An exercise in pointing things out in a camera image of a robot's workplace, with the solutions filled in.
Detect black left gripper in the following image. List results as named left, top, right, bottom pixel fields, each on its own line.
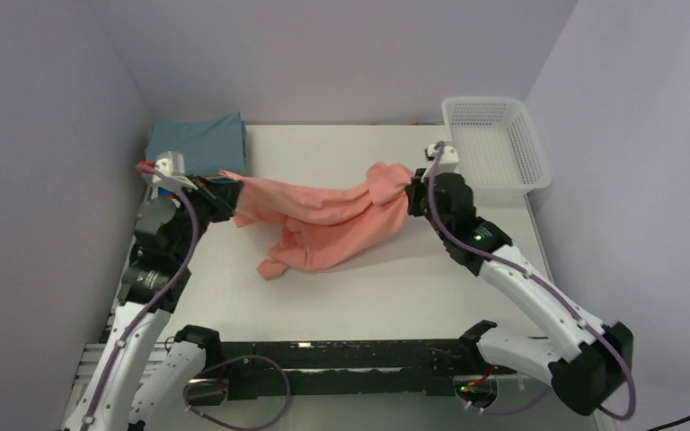
left=170, top=173, right=243, bottom=262

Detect pink t shirt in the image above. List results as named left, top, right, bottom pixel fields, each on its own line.
left=219, top=162, right=413, bottom=280

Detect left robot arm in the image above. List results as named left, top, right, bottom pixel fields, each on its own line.
left=63, top=176, right=243, bottom=430

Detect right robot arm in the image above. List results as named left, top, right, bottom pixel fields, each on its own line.
left=406, top=169, right=638, bottom=421

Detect teal folded t shirt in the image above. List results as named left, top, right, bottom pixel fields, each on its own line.
left=145, top=112, right=248, bottom=177

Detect white plastic basket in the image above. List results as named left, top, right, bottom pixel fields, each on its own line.
left=441, top=96, right=552, bottom=196

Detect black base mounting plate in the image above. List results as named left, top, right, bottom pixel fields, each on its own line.
left=187, top=339, right=513, bottom=406

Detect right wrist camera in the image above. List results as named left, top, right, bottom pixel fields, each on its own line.
left=424, top=141, right=459, bottom=174

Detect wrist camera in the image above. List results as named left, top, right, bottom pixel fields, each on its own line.
left=144, top=151, right=196, bottom=192
left=424, top=141, right=459, bottom=174

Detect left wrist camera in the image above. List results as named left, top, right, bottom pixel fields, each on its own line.
left=144, top=151, right=196, bottom=192

